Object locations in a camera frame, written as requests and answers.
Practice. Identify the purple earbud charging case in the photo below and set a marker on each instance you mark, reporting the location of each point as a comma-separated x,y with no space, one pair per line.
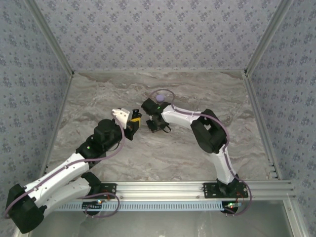
160,98

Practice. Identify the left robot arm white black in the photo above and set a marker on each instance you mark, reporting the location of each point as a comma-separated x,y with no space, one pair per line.
54,180

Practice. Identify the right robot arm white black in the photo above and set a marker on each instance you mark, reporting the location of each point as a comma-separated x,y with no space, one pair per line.
209,133

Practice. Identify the small black controller board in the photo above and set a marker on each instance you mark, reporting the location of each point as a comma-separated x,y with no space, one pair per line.
92,205
232,207

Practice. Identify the grey metal panel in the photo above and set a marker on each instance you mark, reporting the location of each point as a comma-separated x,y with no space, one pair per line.
158,224

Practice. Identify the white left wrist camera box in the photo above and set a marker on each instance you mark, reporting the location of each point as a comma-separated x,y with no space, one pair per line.
121,116

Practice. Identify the aluminium table side rail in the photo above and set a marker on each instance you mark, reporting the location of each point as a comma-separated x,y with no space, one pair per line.
254,98
64,98

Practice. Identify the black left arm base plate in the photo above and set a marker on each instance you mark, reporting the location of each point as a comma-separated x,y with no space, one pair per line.
112,195

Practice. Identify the aluminium mounting rail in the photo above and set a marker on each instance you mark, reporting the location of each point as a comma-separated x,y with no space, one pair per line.
158,190

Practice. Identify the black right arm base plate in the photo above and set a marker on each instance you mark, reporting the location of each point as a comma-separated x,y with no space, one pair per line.
209,193

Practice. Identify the aluminium frame post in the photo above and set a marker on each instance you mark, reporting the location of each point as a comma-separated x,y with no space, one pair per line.
265,39
53,39

